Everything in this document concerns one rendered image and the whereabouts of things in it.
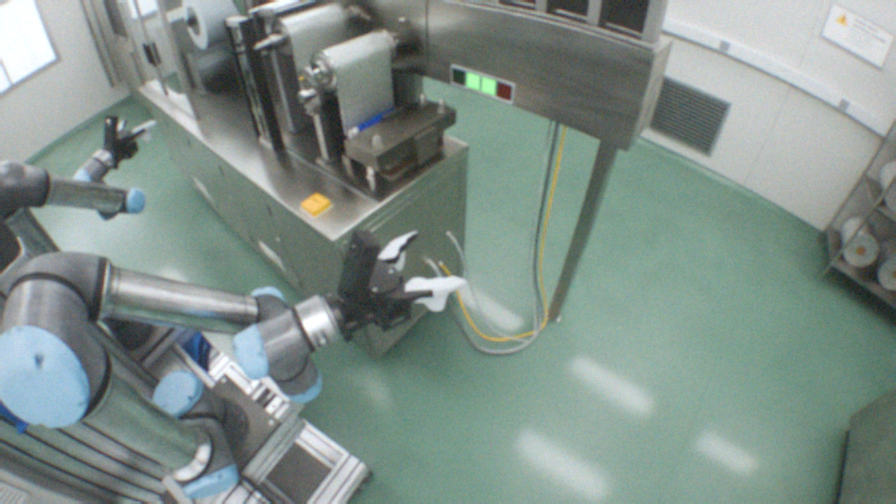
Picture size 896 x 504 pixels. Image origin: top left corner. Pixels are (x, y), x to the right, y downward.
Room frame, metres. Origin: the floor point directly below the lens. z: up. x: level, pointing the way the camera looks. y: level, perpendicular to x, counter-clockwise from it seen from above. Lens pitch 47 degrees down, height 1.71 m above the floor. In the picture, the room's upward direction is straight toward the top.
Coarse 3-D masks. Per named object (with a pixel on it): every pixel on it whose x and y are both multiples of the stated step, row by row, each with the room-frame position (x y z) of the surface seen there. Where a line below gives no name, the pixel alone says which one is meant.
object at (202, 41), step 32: (128, 0) 2.16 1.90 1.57; (192, 0) 1.79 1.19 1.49; (224, 0) 1.91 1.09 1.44; (160, 32) 1.76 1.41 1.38; (192, 32) 1.75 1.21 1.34; (224, 32) 1.88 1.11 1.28; (160, 64) 1.93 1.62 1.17; (192, 64) 1.72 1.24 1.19; (224, 64) 1.84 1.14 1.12; (224, 96) 1.80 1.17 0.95
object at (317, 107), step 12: (312, 84) 1.21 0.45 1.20; (312, 96) 1.19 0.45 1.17; (324, 96) 1.21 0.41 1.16; (312, 108) 1.17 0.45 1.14; (324, 108) 1.21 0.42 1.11; (324, 120) 1.21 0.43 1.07; (324, 132) 1.20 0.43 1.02; (324, 144) 1.19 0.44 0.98; (324, 156) 1.20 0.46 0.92; (336, 156) 1.21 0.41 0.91
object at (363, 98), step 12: (372, 72) 1.29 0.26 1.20; (384, 72) 1.33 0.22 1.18; (348, 84) 1.21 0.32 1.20; (360, 84) 1.25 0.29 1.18; (372, 84) 1.29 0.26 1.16; (384, 84) 1.33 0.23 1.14; (348, 96) 1.20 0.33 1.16; (360, 96) 1.24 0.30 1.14; (372, 96) 1.28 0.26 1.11; (384, 96) 1.32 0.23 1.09; (348, 108) 1.20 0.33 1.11; (360, 108) 1.24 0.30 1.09; (372, 108) 1.28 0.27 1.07; (384, 108) 1.32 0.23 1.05; (348, 120) 1.19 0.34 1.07; (360, 120) 1.23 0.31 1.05; (348, 132) 1.18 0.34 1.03
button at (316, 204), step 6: (312, 198) 0.95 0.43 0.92; (318, 198) 0.95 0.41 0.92; (324, 198) 0.95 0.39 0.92; (306, 204) 0.92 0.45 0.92; (312, 204) 0.92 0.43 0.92; (318, 204) 0.92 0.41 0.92; (324, 204) 0.92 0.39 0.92; (330, 204) 0.94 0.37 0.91; (306, 210) 0.91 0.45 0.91; (312, 210) 0.89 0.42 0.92; (318, 210) 0.90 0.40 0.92
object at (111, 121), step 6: (108, 120) 0.92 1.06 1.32; (114, 120) 0.92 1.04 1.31; (108, 126) 0.91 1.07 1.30; (114, 126) 0.91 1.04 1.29; (108, 132) 0.90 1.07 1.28; (114, 132) 0.91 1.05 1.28; (108, 138) 0.89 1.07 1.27; (114, 138) 0.90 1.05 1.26; (108, 144) 0.88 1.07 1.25; (114, 144) 0.89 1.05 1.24
